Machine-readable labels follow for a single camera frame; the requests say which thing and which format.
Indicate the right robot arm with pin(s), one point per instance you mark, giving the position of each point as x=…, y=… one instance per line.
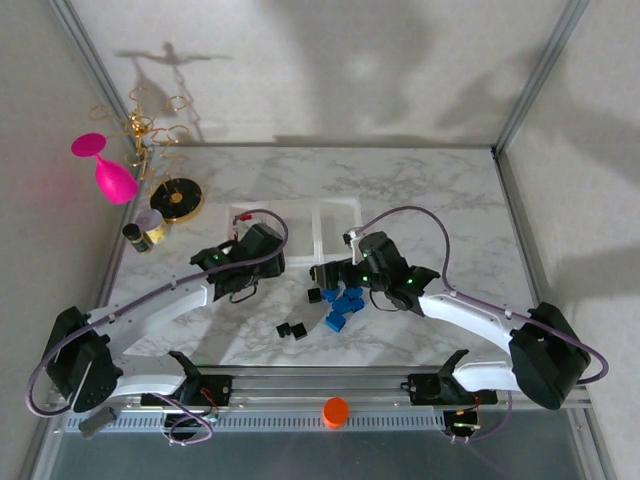
x=465, y=312

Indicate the aluminium frame post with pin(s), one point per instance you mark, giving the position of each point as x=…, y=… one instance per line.
x=592, y=445
x=40, y=445
x=97, y=75
x=540, y=75

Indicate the red lego brick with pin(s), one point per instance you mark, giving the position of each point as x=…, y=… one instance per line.
x=245, y=218

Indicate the black lego brick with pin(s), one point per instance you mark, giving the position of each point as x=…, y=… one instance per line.
x=299, y=331
x=284, y=330
x=314, y=295

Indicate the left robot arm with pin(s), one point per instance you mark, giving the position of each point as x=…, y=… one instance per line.
x=150, y=310

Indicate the blue lego brick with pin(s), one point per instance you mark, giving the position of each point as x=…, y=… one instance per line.
x=356, y=293
x=336, y=321
x=330, y=295
x=357, y=306
x=343, y=305

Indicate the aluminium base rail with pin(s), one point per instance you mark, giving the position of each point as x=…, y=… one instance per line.
x=320, y=385

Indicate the orange cylinder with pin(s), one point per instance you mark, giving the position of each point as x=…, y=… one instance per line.
x=335, y=412

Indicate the grey plastic block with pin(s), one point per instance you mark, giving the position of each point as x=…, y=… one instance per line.
x=97, y=422

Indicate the small black bottle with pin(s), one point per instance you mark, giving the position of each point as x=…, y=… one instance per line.
x=132, y=232

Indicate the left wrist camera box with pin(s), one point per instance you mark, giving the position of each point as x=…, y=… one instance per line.
x=237, y=231

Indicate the pink wine glass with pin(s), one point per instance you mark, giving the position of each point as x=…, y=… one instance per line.
x=115, y=182

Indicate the gold jar with purple lid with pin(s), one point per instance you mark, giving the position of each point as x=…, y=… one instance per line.
x=150, y=220

